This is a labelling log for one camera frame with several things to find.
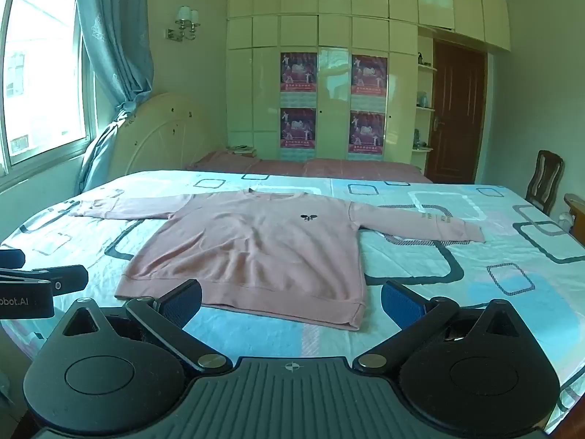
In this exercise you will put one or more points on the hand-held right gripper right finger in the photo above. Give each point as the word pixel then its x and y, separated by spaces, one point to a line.
pixel 400 302

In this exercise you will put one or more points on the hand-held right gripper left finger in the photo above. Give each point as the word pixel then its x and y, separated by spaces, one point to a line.
pixel 183 302

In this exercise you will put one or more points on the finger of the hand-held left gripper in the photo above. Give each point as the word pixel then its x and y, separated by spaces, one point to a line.
pixel 64 279
pixel 11 258

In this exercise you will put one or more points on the pink sweatshirt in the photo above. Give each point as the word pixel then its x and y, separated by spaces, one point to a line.
pixel 256 247

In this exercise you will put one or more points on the light blue patterned bedsheet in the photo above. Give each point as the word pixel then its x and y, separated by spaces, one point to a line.
pixel 480 292

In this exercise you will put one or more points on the pink mattress cover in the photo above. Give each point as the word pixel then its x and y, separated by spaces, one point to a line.
pixel 320 167

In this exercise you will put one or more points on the stack of books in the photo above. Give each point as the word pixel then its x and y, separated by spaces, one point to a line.
pixel 241 149

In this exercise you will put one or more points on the cream round headboard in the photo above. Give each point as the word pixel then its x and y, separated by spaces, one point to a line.
pixel 169 132

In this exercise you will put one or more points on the window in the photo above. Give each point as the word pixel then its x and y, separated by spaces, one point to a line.
pixel 43 77

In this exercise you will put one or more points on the wooden chair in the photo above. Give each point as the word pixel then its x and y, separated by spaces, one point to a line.
pixel 544 183

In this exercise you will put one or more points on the cream corner shelf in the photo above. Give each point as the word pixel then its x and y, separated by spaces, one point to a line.
pixel 425 109

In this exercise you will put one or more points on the wooden furniture piece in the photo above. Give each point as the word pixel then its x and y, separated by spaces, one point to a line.
pixel 576 208

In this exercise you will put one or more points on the brown wooden door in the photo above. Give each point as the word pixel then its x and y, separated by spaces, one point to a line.
pixel 457 109

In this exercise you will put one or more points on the blue bottle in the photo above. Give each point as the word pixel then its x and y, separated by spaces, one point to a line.
pixel 423 98

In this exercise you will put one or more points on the blue curtain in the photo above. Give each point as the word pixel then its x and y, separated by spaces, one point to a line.
pixel 116 45

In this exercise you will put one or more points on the cream wardrobe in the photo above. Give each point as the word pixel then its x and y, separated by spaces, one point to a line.
pixel 333 23

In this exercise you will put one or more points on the red wall poster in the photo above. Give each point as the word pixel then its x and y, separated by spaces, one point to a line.
pixel 298 133
pixel 298 77
pixel 368 136
pixel 369 81

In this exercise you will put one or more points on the wall lamp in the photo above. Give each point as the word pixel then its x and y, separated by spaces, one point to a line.
pixel 186 20

